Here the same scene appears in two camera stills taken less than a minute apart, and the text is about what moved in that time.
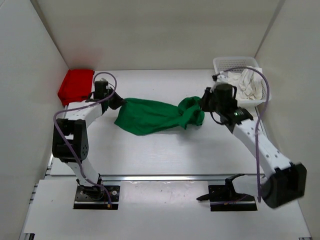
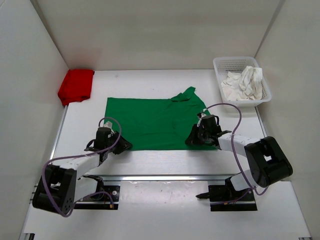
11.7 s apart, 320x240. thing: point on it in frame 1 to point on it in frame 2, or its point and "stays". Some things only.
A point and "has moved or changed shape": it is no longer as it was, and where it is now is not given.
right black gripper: x=208 y=93 to x=193 y=139
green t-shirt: x=138 y=115 has moved or changed shape
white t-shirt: x=247 y=82 stays
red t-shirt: x=76 y=86 stays
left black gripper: x=119 y=102 to x=123 y=145
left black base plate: x=95 y=197 stays
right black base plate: x=224 y=198 stays
